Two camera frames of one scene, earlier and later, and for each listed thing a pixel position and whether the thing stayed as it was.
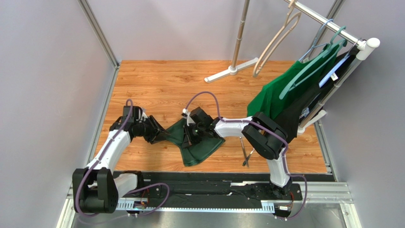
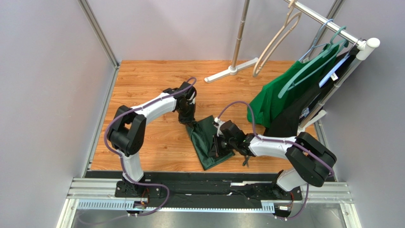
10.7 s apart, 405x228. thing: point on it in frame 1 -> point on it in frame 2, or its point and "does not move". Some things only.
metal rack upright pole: (240, 33) does not move
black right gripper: (192, 134) -> (216, 145)
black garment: (291, 118) does not move
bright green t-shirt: (289, 82) does not move
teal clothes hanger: (341, 42) does not move
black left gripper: (156, 128) -> (190, 119)
